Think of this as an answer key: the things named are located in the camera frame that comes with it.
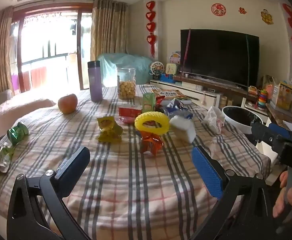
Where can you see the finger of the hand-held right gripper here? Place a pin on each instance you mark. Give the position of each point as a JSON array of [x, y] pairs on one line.
[[285, 133], [265, 135]]

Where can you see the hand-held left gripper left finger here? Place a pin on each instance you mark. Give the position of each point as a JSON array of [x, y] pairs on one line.
[[73, 170]]

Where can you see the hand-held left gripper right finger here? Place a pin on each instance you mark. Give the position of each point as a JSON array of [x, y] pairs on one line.
[[206, 170]]

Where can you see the white round bin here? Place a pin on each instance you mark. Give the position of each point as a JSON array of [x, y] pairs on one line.
[[238, 126]]

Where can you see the blue white snack bag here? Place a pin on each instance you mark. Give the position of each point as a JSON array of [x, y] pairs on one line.
[[178, 108]]

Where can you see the red snack bag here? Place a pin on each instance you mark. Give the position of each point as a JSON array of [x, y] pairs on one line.
[[161, 101]]

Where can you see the green drink carton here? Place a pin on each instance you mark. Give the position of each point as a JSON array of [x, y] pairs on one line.
[[149, 103]]

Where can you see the marble counter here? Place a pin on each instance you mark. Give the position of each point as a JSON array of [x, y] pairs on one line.
[[277, 115]]

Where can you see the yellow printed box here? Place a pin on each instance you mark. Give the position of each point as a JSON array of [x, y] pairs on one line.
[[283, 96]]

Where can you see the white foam block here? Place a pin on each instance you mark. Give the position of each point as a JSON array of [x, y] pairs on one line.
[[183, 128]]

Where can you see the white plastic bag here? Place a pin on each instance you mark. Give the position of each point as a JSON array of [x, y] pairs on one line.
[[213, 118]]

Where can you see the plaid blanket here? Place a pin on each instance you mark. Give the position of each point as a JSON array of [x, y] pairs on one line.
[[126, 180]]

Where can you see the yellow green snack wrapper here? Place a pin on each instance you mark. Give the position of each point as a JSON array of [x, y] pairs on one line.
[[108, 130]]

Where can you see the orange snack wrapper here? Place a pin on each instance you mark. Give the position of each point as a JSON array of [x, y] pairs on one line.
[[151, 143]]

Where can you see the apple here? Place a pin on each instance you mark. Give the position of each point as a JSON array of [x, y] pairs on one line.
[[67, 103]]

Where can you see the crumpled clear green wrapper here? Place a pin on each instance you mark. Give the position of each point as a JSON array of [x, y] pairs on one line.
[[3, 158]]

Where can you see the white tv cabinet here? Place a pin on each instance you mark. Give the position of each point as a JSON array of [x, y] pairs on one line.
[[198, 93]]

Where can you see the red cardboard box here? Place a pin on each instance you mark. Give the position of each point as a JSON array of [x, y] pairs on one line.
[[129, 113]]

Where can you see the children's picture book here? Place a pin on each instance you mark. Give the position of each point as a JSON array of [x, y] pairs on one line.
[[171, 93]]

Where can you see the purple thermos bottle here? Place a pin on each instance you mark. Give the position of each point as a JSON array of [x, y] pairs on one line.
[[95, 82]]

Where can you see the black television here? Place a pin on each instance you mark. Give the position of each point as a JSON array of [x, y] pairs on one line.
[[218, 55]]

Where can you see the clear cookie jar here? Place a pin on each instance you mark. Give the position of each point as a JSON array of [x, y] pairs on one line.
[[126, 87]]

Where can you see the blue toy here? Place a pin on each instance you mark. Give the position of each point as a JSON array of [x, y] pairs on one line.
[[166, 78]]

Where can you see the yellow toy phone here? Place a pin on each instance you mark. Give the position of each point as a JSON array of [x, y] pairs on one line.
[[172, 69]]

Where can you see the ferris wheel toy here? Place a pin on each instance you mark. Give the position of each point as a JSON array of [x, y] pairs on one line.
[[157, 70]]

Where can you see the colourful toy board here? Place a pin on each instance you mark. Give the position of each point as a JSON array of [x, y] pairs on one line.
[[175, 57]]

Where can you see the teal covered sofa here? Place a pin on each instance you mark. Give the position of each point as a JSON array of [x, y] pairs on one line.
[[126, 62]]

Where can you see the sliding glass door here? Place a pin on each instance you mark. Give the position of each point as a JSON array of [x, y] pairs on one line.
[[79, 50]]

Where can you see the yellow wall sticker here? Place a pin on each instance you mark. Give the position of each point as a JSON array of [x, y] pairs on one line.
[[267, 17]]

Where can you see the small red wall sticker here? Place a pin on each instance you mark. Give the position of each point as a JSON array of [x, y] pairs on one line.
[[242, 10]]

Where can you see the round red wall sticker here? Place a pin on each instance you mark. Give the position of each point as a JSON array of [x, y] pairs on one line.
[[218, 9]]

